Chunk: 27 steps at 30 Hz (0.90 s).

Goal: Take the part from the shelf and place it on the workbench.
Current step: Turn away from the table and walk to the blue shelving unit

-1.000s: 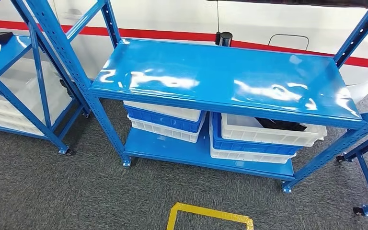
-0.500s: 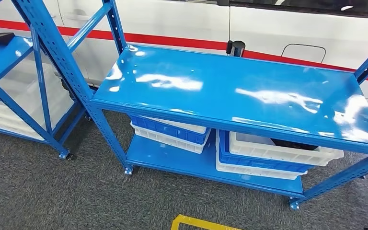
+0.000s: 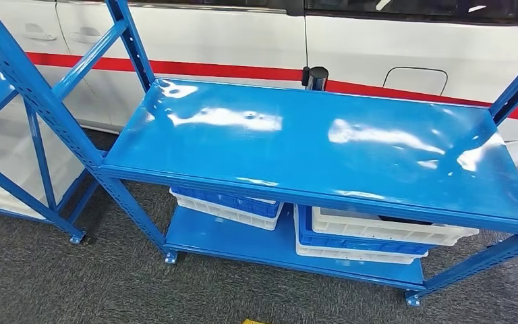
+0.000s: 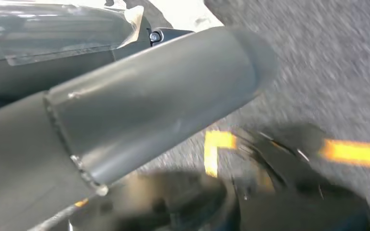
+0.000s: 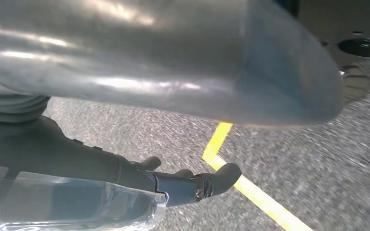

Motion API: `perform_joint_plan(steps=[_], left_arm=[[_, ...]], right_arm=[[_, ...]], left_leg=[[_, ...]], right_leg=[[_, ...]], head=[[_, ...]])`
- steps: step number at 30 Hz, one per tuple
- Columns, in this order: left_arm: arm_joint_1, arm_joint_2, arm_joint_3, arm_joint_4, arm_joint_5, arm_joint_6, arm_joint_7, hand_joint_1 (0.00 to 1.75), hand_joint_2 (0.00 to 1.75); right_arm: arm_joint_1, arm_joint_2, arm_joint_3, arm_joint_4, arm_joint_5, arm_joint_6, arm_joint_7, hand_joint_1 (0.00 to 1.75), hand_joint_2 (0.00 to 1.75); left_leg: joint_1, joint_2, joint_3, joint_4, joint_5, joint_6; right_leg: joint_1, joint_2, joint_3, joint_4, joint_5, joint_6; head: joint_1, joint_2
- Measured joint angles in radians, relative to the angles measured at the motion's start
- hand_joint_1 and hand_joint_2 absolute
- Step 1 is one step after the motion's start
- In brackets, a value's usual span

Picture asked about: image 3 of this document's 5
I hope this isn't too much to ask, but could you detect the blue metal shelf rack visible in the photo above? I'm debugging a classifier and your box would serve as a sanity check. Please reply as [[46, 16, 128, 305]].
[[0, 0, 518, 309], [0, 67, 100, 246]]

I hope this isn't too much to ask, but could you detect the white car red stripe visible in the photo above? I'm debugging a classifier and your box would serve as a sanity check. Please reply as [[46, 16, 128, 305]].
[[0, 0, 518, 169]]

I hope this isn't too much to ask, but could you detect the black cylindrical post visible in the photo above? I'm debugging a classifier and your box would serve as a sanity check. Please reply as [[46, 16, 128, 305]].
[[301, 65, 330, 92]]

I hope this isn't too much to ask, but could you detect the black plastic plate bracket part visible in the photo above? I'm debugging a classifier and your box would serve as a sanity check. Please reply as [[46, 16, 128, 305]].
[[377, 215, 434, 226]]

